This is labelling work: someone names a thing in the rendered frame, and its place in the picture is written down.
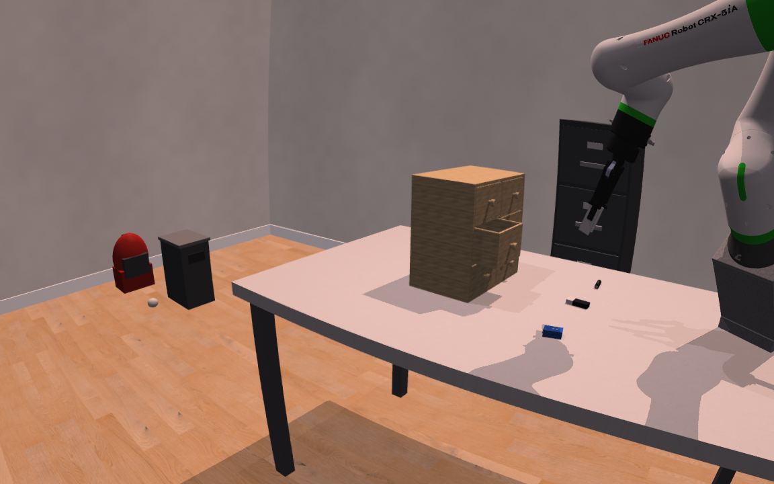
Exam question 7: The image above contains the brown wooden drawer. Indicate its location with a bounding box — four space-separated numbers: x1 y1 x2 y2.
474 181 502 224
472 218 523 270
501 177 523 214
469 264 496 300
496 257 518 284
501 210 521 223

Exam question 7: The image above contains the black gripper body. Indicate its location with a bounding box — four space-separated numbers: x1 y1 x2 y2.
607 135 640 179

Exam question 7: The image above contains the black and white eraser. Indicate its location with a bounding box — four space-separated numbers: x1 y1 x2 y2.
566 296 590 309

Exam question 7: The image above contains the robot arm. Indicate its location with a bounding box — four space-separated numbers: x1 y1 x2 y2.
591 0 774 268

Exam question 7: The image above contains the small wooden chest of drawers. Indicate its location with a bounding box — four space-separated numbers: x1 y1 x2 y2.
409 165 525 303

